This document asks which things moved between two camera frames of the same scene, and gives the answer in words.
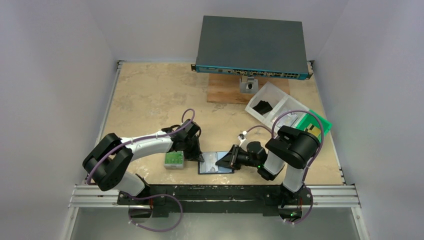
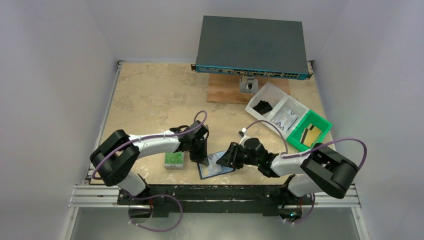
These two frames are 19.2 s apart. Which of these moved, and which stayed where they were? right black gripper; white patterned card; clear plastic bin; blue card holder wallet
Moved: white patterned card
Stayed: clear plastic bin; right black gripper; blue card holder wallet
